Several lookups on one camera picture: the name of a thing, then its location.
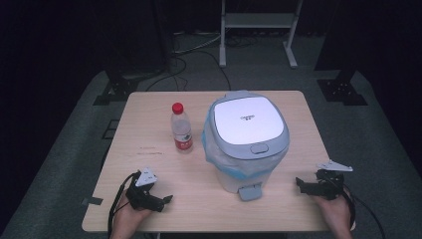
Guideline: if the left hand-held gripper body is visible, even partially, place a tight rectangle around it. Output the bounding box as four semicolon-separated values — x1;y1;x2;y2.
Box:
124;166;164;211

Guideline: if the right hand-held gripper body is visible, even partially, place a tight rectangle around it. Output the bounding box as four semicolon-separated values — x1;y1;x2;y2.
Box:
314;159;354;201

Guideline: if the person's left hand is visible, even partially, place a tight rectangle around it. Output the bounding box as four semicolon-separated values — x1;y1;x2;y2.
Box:
110;189;154;235

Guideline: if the person's right hand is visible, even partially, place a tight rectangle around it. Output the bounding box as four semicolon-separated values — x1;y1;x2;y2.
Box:
313;189;353;233

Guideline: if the grey tape strip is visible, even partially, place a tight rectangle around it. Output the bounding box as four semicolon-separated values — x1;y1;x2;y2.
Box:
81;196;105;207

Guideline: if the dark floor socket plate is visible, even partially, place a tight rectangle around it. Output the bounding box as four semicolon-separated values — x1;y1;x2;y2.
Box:
101;119;121;140

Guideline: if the clear bottle with red cap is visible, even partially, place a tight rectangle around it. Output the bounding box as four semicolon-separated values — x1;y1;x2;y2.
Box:
170;102;195;154

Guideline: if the blue trash bag liner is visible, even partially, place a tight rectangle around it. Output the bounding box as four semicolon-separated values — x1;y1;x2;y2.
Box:
201;109;291;182

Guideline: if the white grey pedal trash can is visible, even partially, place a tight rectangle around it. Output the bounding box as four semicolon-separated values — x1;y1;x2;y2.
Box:
201;89;291;202

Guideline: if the white metal stand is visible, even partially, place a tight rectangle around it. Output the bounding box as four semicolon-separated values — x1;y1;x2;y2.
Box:
218;0;305;70

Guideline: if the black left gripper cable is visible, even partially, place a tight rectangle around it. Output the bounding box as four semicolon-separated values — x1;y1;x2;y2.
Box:
106;170;141;239

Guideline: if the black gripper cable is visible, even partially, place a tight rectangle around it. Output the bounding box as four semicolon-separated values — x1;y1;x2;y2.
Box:
106;170;141;239
341;183;387;239

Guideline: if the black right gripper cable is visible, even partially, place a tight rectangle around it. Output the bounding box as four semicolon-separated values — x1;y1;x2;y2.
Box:
341;183;387;239

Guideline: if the black stand with base plate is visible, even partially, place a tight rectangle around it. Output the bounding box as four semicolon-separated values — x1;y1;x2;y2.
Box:
93;0;174;108
314;0;369;108

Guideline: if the black floor cable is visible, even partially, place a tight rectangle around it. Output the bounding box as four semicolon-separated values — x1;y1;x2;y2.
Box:
144;49;232;93

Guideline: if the white floor cable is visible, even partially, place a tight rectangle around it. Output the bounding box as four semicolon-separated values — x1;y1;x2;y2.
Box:
172;31;223;56

